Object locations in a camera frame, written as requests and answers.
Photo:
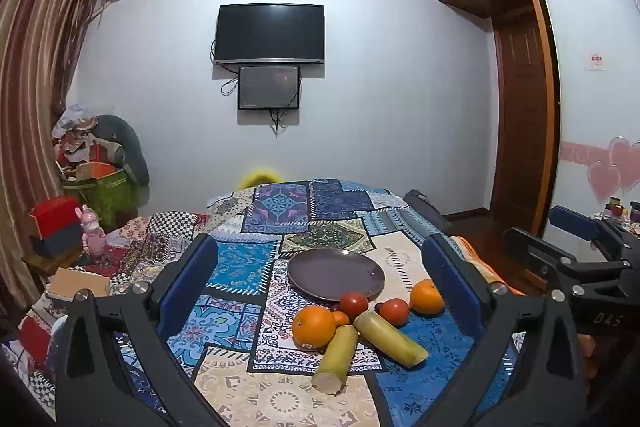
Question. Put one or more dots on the small tangerine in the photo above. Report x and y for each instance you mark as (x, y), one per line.
(342, 318)

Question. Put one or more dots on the wall-mounted black television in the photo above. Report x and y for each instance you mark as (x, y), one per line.
(270, 32)

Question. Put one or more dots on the red tomato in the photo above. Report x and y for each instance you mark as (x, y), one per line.
(395, 311)
(354, 305)

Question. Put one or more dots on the striped brown curtain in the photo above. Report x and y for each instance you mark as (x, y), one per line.
(35, 82)

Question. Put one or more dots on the orange striped bed sheet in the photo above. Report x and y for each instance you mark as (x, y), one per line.
(482, 264)

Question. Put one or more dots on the orange cardboard box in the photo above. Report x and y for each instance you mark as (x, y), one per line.
(95, 170)

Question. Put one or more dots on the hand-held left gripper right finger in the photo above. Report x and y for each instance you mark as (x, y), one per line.
(447, 282)

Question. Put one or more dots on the tan cardboard book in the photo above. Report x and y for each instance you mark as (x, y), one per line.
(80, 283)

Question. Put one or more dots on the small black wall monitor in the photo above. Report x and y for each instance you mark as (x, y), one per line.
(268, 88)

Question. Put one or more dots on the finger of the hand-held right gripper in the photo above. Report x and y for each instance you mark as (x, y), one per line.
(572, 219)
(532, 249)

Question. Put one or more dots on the dark purple plate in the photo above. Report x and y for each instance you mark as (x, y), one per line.
(332, 274)

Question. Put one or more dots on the patchwork printed blanket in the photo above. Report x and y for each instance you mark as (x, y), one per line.
(240, 262)

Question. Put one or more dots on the dark grey box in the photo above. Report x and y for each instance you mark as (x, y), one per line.
(60, 239)

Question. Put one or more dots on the grey plush pillow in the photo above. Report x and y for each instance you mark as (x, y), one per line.
(127, 142)

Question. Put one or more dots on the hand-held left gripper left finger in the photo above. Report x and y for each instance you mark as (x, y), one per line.
(192, 279)

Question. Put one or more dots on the white sliding wardrobe door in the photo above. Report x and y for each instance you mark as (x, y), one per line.
(590, 107)

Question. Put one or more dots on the large orange with sticker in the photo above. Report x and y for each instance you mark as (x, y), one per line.
(312, 327)

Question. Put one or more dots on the yellow round object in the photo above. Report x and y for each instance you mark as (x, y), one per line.
(259, 178)

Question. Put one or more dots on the long sugarcane piece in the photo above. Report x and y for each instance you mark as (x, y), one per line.
(390, 337)

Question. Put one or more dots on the pile of crumpled clutter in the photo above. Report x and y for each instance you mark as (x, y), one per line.
(80, 132)

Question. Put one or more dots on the short sugarcane piece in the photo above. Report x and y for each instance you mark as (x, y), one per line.
(336, 359)

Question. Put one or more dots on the pink plush toy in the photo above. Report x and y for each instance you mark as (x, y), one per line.
(92, 237)

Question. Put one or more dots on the pink heart sticker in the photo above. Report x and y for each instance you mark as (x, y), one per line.
(625, 162)
(603, 182)

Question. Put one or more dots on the red box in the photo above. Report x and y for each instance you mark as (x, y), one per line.
(55, 214)

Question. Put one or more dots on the small red-white paper label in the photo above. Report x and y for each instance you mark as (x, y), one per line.
(596, 61)

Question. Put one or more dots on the wooden side table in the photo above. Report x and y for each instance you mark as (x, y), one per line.
(37, 267)

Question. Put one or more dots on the dark glass jar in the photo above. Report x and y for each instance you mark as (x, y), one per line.
(616, 210)

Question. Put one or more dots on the plain orange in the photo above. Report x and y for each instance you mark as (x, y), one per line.
(426, 298)

